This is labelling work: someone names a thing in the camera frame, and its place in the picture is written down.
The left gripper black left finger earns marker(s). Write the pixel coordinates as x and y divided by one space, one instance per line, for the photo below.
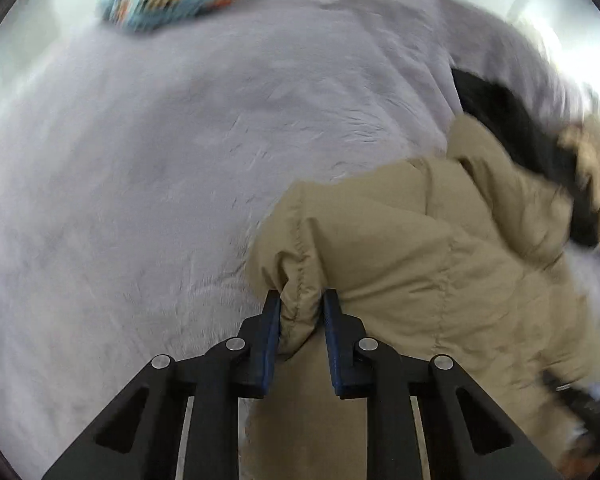
179 418

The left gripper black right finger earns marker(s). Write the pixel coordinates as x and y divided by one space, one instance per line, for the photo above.
425 419

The tan puffer jacket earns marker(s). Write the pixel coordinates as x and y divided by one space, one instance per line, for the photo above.
463 254

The lavender plush bed blanket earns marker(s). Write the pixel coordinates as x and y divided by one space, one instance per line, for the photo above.
137 170

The black garment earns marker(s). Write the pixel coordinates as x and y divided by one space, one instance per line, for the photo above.
527 143

